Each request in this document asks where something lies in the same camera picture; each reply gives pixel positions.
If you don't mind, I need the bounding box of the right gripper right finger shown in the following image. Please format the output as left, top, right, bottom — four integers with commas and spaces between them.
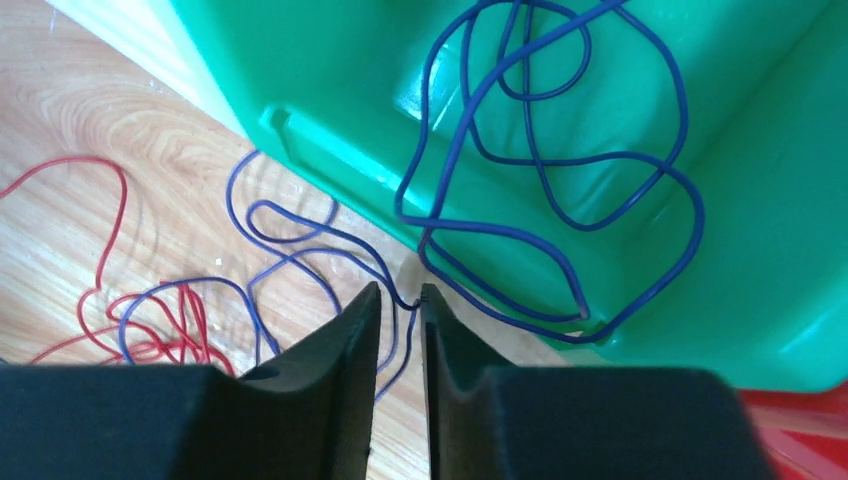
420, 284, 775, 479

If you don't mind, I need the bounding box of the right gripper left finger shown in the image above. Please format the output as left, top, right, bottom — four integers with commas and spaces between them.
1, 283, 381, 479

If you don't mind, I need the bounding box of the green plastic bin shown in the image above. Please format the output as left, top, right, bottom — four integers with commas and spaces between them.
172, 1, 847, 393

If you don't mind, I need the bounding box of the red plastic bin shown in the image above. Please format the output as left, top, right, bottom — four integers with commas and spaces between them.
740, 383, 847, 479

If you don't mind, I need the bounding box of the white plastic bin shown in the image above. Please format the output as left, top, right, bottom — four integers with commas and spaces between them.
48, 0, 247, 137

